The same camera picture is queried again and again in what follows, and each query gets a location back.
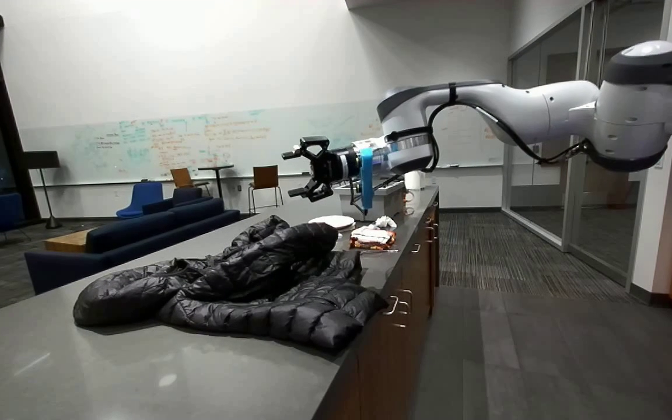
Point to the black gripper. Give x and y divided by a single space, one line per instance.
333 165

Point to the black puffer jacket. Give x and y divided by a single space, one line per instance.
274 287

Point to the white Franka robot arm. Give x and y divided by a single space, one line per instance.
537 108

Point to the brown chair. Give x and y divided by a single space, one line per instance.
263 177

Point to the white plate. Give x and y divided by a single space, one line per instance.
332 222

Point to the grey metal bin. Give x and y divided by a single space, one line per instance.
389 200

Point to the small dark table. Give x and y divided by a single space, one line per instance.
214 165

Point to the white paper towel roll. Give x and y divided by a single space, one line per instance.
410 183

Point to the small orange-brown chair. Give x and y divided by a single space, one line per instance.
180 177

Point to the bright blue armchair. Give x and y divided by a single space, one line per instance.
138 200

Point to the wooden counter cabinet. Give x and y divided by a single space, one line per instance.
382 351

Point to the dark blue sofa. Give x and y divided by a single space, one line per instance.
116 233

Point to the orange wooden side table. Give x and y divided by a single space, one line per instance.
68 238

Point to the black music stand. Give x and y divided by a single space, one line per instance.
42 157

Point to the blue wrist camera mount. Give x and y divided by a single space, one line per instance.
366 183

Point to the wall whiteboard with writing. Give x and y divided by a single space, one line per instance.
156 142

